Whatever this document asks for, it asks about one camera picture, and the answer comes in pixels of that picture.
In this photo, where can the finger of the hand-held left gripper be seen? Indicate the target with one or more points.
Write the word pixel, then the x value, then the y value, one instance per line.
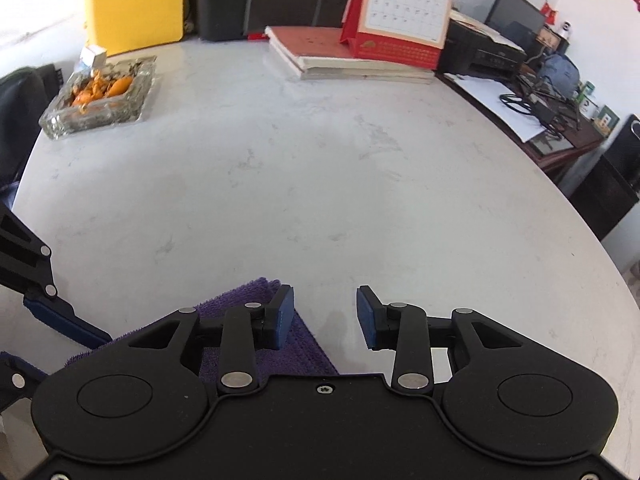
pixel 65 322
pixel 15 380

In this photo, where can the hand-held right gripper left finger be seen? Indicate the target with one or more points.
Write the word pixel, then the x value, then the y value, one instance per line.
pixel 282 320

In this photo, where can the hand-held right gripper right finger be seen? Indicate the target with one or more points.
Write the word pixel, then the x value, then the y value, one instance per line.
pixel 367 320

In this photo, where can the purple towel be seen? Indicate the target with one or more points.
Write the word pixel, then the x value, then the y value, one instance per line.
pixel 305 355

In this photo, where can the black chair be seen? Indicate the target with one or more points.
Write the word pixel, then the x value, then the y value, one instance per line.
pixel 20 120

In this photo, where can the glass ashtray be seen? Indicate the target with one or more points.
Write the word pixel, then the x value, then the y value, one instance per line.
pixel 100 112

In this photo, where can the orange peels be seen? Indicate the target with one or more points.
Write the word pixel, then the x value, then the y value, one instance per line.
pixel 117 85

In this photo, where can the dark wooden desk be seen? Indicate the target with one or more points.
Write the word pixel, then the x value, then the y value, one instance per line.
pixel 565 165

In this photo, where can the white paper sheets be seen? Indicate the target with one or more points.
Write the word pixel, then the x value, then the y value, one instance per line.
pixel 495 95

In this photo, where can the small white box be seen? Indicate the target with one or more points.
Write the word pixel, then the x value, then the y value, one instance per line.
pixel 92 55

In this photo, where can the black water dispenser cabinet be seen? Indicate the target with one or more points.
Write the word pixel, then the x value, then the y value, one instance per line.
pixel 610 195

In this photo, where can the red hardcover book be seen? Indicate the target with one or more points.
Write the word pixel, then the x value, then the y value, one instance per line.
pixel 310 42

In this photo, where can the black printer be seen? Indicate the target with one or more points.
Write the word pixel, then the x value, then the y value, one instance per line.
pixel 475 45

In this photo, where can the white mug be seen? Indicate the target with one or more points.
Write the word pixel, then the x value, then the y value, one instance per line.
pixel 587 107

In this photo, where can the grey blue bag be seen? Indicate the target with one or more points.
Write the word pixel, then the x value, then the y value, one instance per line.
pixel 560 72

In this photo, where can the black case with blue sticker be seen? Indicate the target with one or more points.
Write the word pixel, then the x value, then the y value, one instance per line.
pixel 280 0

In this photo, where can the red desk calendar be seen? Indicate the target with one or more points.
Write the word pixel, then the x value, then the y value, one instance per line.
pixel 405 0

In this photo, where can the black computer monitor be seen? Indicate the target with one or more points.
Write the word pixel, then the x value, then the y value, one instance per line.
pixel 515 10

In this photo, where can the small red flags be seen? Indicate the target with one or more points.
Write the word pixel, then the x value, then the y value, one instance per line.
pixel 550 12

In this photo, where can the green photo frame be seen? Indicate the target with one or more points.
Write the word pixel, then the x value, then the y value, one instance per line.
pixel 607 120

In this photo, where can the white security camera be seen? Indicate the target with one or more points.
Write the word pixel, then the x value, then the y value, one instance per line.
pixel 566 30

